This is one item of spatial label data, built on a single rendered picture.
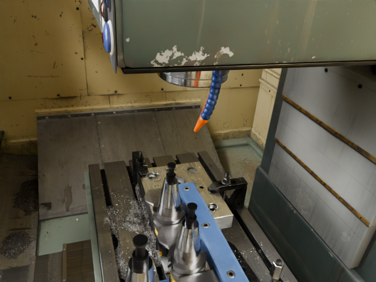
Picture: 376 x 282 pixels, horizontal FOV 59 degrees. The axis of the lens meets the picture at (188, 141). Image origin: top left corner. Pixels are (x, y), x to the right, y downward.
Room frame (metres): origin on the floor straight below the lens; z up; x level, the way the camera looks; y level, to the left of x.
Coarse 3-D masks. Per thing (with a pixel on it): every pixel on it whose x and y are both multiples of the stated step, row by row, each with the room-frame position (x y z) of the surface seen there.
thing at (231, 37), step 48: (144, 0) 0.34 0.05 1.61; (192, 0) 0.36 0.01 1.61; (240, 0) 0.38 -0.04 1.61; (288, 0) 0.40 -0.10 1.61; (336, 0) 0.42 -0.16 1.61; (144, 48) 0.34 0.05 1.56; (192, 48) 0.36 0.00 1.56; (240, 48) 0.38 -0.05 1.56; (288, 48) 0.40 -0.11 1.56; (336, 48) 0.43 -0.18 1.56
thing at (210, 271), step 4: (200, 272) 0.35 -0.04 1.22; (204, 272) 0.35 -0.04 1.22; (208, 272) 0.35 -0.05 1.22; (212, 272) 0.35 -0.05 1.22; (216, 272) 0.35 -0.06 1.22; (180, 276) 0.34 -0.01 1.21; (184, 276) 0.34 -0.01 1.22; (188, 276) 0.34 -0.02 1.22; (192, 276) 0.34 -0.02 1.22; (196, 276) 0.34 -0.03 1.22; (200, 276) 0.34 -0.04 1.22; (204, 276) 0.34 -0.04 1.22; (208, 276) 0.34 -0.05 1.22; (212, 276) 0.34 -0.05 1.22; (216, 276) 0.34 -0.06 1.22; (180, 280) 0.33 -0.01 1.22; (184, 280) 0.33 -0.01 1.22; (188, 280) 0.33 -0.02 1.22; (192, 280) 0.33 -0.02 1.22; (196, 280) 0.33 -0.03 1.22; (200, 280) 0.33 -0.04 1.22; (204, 280) 0.33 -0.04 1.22; (208, 280) 0.33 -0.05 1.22; (212, 280) 0.33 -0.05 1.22; (216, 280) 0.33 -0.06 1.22
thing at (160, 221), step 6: (156, 204) 0.49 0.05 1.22; (156, 210) 0.48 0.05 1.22; (156, 216) 0.45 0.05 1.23; (162, 216) 0.46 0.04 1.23; (180, 216) 0.46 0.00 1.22; (156, 222) 0.46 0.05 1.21; (162, 222) 0.45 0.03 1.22; (168, 222) 0.44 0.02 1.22; (174, 222) 0.45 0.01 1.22; (180, 222) 0.46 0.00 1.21
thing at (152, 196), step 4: (160, 188) 0.55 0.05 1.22; (148, 192) 0.53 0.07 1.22; (152, 192) 0.53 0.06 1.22; (156, 192) 0.53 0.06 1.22; (160, 192) 0.53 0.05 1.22; (144, 196) 0.52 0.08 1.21; (148, 196) 0.52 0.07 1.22; (152, 196) 0.52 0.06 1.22; (156, 196) 0.52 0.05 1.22; (180, 196) 0.53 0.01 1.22; (148, 200) 0.51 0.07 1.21; (152, 200) 0.51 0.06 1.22; (156, 200) 0.51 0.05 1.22; (180, 200) 0.52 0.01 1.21; (152, 204) 0.50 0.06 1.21
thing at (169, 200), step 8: (168, 184) 0.47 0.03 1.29; (176, 184) 0.47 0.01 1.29; (168, 192) 0.46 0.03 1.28; (176, 192) 0.47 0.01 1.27; (160, 200) 0.47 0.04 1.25; (168, 200) 0.46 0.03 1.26; (176, 200) 0.46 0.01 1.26; (160, 208) 0.46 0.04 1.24; (168, 208) 0.46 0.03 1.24; (176, 208) 0.46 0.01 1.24; (168, 216) 0.45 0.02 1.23
